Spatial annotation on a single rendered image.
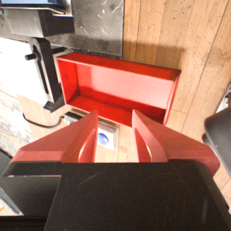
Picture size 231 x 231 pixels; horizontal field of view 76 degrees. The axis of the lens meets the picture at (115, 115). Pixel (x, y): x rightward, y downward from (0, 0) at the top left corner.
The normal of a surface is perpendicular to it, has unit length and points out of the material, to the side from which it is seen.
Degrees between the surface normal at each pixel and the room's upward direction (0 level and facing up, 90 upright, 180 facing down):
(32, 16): 0
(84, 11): 0
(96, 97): 0
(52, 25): 90
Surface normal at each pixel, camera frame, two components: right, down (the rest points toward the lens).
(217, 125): -0.84, -0.44
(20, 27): -0.50, 0.50
